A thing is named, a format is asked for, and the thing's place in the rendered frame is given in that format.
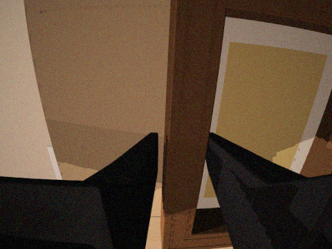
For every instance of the brown picture frame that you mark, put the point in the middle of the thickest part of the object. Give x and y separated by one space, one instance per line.
255 72

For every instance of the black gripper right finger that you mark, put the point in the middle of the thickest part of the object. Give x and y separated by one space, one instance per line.
264 205

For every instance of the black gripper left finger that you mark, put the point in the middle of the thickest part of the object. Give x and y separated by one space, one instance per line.
109 210

